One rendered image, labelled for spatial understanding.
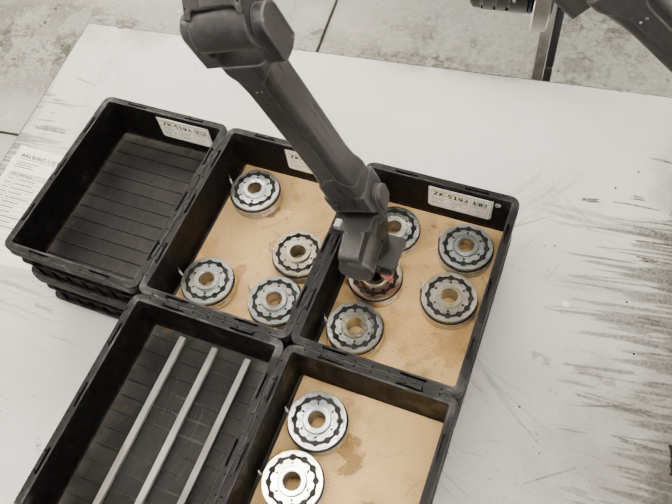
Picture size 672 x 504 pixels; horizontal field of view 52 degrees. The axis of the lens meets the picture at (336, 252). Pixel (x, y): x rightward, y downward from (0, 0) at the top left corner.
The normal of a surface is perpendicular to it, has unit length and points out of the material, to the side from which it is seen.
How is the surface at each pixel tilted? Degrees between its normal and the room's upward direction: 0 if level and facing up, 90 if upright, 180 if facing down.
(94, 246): 0
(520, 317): 0
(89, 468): 0
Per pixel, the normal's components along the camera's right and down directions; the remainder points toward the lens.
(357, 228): -0.35, -0.54
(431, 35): -0.09, -0.51
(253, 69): -0.22, 0.91
